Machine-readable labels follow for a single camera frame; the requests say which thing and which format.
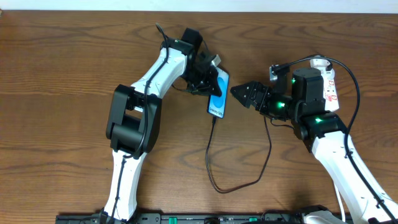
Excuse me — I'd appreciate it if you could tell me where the blue screen smartphone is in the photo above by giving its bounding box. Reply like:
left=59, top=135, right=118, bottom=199
left=207, top=67, right=229, bottom=119

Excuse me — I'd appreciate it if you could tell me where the black USB charging cable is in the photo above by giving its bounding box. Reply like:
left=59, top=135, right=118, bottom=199
left=204, top=54, right=333, bottom=195

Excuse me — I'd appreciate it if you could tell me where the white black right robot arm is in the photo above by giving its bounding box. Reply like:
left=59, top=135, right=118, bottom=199
left=231, top=68, right=397, bottom=223

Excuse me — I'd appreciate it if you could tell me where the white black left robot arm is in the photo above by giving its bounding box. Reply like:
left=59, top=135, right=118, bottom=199
left=98, top=28, right=222, bottom=223

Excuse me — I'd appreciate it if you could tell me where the white USB charger plug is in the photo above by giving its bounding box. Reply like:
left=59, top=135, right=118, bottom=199
left=321, top=69, right=335, bottom=80

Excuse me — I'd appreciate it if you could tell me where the white power strip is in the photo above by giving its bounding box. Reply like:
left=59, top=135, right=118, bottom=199
left=310, top=58, right=339, bottom=112

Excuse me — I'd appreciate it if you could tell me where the white power strip cord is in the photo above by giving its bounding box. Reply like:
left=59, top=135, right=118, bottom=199
left=333, top=182, right=346, bottom=223

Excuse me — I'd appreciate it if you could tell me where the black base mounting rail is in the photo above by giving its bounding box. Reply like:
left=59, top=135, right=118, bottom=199
left=55, top=212, right=352, bottom=224

